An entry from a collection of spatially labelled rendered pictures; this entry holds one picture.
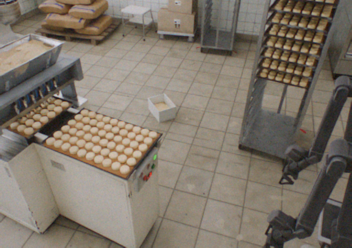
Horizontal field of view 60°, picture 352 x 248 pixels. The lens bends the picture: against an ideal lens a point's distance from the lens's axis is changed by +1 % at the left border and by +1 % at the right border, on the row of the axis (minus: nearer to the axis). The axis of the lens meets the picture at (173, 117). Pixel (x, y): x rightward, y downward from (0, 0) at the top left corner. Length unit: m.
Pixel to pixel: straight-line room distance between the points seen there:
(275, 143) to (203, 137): 0.72
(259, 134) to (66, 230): 1.94
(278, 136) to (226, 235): 1.16
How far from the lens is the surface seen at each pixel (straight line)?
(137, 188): 1.80
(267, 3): 2.35
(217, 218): 2.58
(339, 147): 1.05
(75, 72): 2.21
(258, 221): 2.63
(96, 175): 1.85
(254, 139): 3.06
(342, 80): 1.41
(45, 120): 2.10
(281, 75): 2.65
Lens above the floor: 2.13
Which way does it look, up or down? 38 degrees down
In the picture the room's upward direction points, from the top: straight up
